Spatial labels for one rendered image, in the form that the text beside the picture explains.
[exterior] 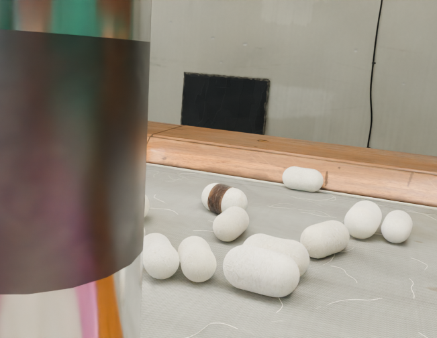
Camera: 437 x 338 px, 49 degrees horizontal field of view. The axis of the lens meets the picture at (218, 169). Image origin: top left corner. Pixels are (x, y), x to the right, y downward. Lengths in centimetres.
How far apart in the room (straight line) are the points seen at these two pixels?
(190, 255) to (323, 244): 8
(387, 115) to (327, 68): 35
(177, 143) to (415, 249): 25
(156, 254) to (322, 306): 8
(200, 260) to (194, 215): 10
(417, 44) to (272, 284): 216
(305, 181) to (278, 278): 20
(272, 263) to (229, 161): 24
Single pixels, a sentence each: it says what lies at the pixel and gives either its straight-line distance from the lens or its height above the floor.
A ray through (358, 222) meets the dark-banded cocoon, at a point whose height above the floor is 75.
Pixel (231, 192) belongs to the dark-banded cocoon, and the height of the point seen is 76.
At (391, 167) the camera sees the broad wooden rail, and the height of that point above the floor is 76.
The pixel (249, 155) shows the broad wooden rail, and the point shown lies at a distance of 45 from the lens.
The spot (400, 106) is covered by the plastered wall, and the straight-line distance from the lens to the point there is 235.
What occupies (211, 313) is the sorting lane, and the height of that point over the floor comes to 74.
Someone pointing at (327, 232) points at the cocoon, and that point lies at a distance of 28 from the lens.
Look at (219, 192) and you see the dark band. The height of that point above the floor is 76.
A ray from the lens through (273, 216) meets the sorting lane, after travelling 35.
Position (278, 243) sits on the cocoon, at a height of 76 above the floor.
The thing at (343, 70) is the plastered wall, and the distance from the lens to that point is 234.
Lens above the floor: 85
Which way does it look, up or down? 14 degrees down
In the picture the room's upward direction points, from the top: 4 degrees clockwise
